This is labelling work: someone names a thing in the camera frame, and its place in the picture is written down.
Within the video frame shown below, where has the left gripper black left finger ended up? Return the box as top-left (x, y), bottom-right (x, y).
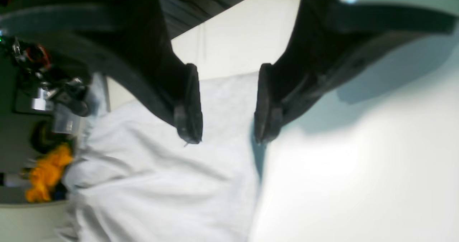
top-left (1, 0), bottom-right (203, 144)

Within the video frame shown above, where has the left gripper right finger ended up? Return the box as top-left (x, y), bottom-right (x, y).
top-left (254, 0), bottom-right (458, 144)

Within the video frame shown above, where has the grey t-shirt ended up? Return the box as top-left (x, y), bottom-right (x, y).
top-left (57, 73), bottom-right (259, 242)

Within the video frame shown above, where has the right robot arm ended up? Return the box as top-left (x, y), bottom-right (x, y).
top-left (1, 35), bottom-right (91, 135)

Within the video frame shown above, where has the orange object in background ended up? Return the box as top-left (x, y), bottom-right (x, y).
top-left (25, 143), bottom-right (73, 203)

